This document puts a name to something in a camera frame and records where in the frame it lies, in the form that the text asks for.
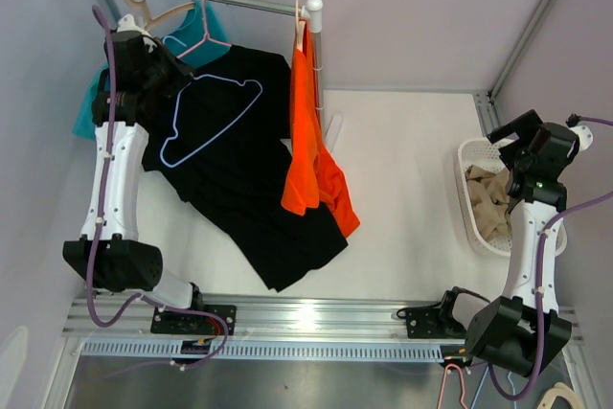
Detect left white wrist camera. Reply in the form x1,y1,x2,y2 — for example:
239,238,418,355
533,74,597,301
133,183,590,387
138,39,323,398
117,13,157,53

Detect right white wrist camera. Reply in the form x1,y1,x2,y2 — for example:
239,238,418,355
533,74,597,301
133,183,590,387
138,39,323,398
566,114,594,153

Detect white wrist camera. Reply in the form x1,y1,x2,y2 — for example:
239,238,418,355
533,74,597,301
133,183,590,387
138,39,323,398
117,13,157,53
566,114,594,153

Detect white plastic basket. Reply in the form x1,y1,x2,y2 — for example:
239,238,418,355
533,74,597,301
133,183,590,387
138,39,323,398
454,136,568,257

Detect aluminium mounting rail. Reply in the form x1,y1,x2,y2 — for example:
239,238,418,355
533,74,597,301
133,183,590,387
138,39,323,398
61,293,585,362

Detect pink wire hanger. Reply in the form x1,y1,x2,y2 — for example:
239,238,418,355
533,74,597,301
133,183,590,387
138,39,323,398
177,0,232,59

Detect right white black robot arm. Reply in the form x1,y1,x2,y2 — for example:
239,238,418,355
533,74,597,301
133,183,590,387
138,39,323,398
436,110,584,377

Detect beige wooden hanger right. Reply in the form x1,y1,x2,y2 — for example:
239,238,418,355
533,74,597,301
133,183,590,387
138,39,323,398
294,0,309,53

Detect orange t shirt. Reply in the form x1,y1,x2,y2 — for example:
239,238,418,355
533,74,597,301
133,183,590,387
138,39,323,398
281,32,360,238

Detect beige wooden hanger left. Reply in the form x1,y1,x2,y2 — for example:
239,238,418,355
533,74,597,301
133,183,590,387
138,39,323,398
124,0,194,31

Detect pink hanger on floor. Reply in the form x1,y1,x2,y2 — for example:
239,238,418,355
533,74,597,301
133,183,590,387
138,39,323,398
438,364,468,409

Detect black t shirt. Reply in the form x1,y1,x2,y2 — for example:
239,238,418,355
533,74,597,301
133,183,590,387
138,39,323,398
142,51,348,291

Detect blue hanger on floor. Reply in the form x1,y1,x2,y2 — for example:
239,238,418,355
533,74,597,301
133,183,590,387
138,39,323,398
468,368,521,409

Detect wooden hanger on floor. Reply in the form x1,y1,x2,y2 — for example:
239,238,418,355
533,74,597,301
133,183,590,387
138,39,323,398
536,382,585,409

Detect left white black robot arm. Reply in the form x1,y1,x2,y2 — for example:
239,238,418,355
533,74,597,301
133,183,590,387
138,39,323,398
62,30,207,333

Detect beige wooden hanger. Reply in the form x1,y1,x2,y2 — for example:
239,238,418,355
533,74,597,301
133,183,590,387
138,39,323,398
124,0,194,31
294,0,309,53

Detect light blue wire hanger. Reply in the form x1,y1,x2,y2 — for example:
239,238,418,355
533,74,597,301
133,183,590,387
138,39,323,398
159,45,266,169

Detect beige t shirt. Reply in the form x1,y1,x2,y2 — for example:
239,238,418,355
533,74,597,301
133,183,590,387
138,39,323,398
465,165,511,242

